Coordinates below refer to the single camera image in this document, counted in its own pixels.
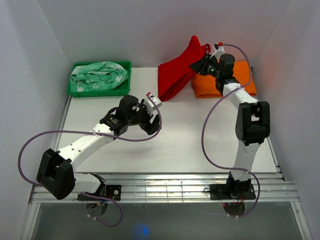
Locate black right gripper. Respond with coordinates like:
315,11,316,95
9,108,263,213
189,53,222,79

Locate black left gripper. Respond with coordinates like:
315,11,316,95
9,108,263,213
126,99,162,136

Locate red trousers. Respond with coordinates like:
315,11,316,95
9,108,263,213
157,35,211,102

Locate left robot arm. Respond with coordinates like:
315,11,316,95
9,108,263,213
36,93,162,200

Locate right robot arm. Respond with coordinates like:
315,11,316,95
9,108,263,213
189,53,271,201

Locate folded orange trousers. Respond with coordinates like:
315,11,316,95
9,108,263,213
191,60,258,99

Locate green white patterned trousers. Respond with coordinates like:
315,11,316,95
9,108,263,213
70,61,129,92

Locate green plastic bin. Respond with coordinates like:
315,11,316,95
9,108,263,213
67,61,132,98

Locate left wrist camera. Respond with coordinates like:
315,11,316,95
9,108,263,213
144,92,162,112

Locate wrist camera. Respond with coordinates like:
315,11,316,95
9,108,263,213
144,92,162,112
210,42,225,61

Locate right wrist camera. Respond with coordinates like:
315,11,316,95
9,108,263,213
210,42,225,61

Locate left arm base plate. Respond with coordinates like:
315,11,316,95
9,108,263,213
85,184,122,201

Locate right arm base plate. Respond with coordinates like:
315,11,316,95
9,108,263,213
209,184,256,200

